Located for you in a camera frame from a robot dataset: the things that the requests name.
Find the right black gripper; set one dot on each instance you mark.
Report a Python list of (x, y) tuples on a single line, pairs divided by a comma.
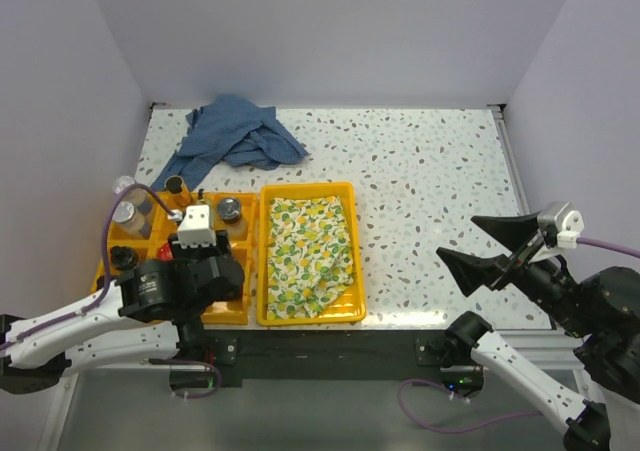
[(468, 269)]

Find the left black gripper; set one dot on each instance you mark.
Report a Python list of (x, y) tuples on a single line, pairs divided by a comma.
[(221, 245)]

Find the grey cap salt grinder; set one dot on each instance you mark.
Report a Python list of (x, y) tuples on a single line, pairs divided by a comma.
[(229, 211)]

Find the red cap soy bottle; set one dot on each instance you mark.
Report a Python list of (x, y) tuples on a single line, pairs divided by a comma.
[(164, 252)]

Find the dark bottle gold band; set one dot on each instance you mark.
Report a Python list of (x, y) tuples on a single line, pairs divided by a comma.
[(178, 190)]

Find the blue label spice jar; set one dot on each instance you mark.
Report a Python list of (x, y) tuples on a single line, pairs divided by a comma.
[(137, 197)]

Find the brown spice shaker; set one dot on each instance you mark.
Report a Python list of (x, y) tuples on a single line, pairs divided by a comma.
[(123, 258)]

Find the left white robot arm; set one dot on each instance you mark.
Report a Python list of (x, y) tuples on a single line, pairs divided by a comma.
[(151, 312)]

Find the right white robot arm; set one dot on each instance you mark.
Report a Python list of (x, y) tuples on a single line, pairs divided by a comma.
[(602, 311)]

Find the yellow compartment organizer tray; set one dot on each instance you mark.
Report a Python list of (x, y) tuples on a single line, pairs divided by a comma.
[(230, 312)]

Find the lemon print cloth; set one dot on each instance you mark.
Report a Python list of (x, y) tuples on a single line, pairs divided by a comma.
[(309, 256)]

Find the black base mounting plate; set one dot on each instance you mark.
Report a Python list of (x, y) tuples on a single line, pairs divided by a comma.
[(376, 355)]

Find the blue checkered shirt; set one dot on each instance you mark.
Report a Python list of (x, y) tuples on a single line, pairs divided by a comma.
[(231, 130)]

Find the yellow flat tray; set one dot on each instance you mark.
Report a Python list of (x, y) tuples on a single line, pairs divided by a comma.
[(351, 306)]

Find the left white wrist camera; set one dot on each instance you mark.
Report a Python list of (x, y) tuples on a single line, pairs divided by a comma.
[(196, 229)]

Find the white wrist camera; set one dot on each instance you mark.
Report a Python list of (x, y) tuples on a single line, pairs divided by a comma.
[(560, 225), (196, 229)]

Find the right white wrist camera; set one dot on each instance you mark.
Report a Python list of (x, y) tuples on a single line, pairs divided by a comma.
[(560, 225)]

